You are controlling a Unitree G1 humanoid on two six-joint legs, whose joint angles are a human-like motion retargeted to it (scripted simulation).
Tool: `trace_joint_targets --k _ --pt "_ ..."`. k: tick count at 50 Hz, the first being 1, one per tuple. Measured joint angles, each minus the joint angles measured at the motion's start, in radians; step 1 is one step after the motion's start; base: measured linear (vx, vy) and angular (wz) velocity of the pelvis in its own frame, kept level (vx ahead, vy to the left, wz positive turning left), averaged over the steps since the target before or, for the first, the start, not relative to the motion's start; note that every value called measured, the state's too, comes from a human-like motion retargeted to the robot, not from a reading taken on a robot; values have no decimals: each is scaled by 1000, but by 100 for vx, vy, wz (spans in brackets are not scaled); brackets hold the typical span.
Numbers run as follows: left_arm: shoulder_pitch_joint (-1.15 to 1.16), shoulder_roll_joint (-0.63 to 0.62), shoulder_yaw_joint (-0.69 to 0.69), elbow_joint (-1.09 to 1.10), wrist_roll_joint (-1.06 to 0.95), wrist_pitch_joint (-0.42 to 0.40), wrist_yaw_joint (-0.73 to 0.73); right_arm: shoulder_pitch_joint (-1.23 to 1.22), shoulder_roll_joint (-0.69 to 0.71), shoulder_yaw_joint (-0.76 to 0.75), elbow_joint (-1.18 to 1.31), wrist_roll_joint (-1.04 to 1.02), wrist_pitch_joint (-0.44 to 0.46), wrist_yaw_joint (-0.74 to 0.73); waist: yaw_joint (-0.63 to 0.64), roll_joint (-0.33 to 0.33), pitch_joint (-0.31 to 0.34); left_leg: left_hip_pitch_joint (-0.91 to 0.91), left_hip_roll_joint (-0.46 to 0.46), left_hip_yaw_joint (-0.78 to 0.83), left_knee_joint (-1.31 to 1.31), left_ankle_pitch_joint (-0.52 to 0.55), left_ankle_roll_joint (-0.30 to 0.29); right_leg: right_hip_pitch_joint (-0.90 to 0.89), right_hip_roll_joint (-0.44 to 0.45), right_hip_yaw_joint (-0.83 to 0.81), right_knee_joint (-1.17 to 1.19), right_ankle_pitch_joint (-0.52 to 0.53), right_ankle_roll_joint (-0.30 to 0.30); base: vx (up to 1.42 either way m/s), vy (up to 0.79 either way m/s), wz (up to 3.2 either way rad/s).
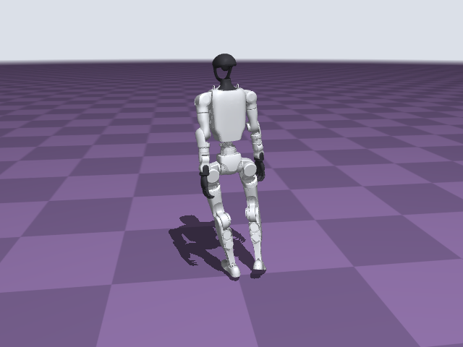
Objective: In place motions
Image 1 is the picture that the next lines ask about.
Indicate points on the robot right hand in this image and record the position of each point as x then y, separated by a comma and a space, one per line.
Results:
260, 167

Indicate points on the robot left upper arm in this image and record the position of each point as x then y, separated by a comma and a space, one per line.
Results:
202, 101

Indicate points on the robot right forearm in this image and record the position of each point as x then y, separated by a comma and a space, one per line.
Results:
257, 144

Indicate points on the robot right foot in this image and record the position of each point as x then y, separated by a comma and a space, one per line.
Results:
258, 265

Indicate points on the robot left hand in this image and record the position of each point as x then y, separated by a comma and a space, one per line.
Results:
204, 182

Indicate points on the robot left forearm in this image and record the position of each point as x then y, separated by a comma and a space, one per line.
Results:
203, 147

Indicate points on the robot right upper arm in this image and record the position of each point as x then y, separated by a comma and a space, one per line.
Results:
252, 112

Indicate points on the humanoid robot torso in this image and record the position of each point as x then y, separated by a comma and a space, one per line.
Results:
227, 113

